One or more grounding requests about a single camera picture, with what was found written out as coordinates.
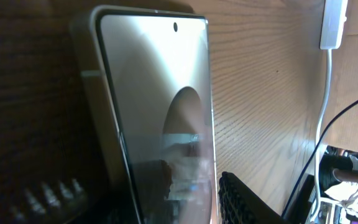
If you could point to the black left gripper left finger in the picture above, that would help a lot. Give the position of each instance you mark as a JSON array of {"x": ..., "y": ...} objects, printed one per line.
[{"x": 59, "y": 203}]

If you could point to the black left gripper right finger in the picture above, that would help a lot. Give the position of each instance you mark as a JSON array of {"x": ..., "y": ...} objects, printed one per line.
[{"x": 240, "y": 205}]

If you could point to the Galaxy S25 Ultra smartphone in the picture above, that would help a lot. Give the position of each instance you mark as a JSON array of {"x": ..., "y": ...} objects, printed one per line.
[{"x": 146, "y": 76}]

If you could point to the white power strip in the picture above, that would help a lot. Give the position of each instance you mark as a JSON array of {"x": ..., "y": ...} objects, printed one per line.
[{"x": 334, "y": 18}]

